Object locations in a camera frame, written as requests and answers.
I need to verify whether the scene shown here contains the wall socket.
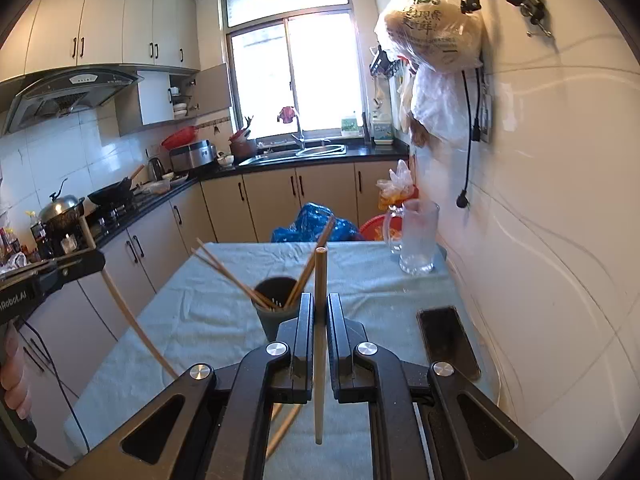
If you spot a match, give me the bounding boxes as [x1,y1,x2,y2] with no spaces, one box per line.
[470,85,493,143]

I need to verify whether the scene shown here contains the black kitchen countertop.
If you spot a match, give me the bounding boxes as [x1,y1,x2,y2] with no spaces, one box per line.
[0,140,411,281]

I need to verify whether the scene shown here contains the white labelled bottle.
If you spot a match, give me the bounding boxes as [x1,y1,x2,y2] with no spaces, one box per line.
[371,110,394,145]

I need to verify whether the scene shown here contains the beige lower cabinets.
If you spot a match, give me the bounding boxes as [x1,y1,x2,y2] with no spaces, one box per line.
[0,160,416,411]

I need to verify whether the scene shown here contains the dark red clay pot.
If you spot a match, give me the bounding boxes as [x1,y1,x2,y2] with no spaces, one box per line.
[229,130,258,158]

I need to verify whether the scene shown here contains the black power cable with plug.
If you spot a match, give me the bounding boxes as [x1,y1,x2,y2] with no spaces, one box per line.
[456,67,483,209]

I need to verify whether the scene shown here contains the blue-grey table cloth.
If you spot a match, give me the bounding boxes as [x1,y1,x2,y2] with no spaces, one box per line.
[62,240,501,480]

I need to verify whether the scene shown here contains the black wall rack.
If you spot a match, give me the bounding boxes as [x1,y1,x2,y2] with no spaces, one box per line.
[369,45,401,78]

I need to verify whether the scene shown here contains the clear bag with orange contents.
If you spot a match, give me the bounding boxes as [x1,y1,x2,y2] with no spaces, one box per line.
[376,159,420,211]

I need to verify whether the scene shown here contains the chrome faucet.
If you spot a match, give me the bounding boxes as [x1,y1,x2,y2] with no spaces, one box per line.
[291,110,307,150]

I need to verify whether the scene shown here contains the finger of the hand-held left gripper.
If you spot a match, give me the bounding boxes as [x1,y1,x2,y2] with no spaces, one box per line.
[52,249,107,286]

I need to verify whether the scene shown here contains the wooden chopstick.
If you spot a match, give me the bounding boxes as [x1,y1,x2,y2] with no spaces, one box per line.
[313,247,328,446]
[79,216,180,380]
[265,402,303,458]

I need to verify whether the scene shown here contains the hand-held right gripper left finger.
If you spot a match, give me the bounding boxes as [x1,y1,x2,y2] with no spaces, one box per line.
[62,292,317,480]

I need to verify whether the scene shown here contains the beige upper cabinets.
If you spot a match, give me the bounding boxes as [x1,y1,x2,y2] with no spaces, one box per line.
[0,0,201,83]

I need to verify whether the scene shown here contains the dark grey utensil holder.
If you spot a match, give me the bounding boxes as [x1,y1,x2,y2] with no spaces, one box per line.
[252,276,301,343]

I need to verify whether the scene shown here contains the clear glass mug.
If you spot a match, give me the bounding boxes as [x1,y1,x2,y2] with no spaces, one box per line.
[382,199,441,276]

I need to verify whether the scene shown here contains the smartphone with orange case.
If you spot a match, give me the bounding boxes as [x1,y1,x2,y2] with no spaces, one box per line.
[416,305,482,381]

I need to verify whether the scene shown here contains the black wok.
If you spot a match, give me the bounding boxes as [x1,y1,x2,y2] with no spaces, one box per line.
[87,165,146,206]

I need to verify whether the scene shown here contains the beige cabinets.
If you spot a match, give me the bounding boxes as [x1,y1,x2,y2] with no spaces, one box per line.
[0,0,201,83]
[0,160,416,411]

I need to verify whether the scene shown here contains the gas stove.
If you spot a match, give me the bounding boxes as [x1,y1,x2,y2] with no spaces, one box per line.
[85,200,146,233]

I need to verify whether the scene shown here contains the kitchen window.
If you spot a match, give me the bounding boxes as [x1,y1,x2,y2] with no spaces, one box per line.
[222,0,371,143]

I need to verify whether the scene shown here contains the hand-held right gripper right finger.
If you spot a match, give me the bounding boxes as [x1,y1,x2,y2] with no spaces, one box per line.
[326,292,573,480]

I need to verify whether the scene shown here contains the red plastic colander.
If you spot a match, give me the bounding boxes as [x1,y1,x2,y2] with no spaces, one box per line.
[161,126,198,150]

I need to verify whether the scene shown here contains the steel sink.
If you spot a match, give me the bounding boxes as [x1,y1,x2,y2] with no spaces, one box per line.
[239,144,348,167]

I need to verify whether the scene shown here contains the red plastic basin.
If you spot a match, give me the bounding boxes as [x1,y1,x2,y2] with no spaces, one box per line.
[359,215,406,242]

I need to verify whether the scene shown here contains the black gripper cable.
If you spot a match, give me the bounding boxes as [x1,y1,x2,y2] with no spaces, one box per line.
[17,317,92,456]

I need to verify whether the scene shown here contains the open wall cabinet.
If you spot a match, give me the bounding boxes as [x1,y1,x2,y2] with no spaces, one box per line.
[117,62,232,136]

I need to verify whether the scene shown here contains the range hood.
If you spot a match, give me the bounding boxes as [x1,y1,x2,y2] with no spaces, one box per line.
[0,67,145,133]

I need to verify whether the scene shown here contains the blue plastic bag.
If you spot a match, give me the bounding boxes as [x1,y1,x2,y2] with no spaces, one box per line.
[271,202,361,243]

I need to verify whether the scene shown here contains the person's left hand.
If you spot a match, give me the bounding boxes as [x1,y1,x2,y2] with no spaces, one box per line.
[0,332,33,421]

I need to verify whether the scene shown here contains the white plastic bag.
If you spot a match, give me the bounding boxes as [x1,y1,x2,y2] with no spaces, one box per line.
[397,62,473,148]

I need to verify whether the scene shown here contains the large printed plastic bag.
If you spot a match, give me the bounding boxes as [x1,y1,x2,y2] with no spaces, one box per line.
[374,0,485,73]

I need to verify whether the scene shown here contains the silver rice cooker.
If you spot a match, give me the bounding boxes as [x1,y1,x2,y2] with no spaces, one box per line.
[169,140,218,172]

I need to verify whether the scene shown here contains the bundle of wooden chopsticks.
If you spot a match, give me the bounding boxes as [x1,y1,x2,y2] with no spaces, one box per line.
[191,216,336,311]

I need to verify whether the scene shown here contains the steel pot with lid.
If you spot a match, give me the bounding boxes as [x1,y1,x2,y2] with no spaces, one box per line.
[37,177,86,226]

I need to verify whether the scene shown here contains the stack of white bowls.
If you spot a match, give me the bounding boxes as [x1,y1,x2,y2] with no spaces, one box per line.
[170,87,193,118]

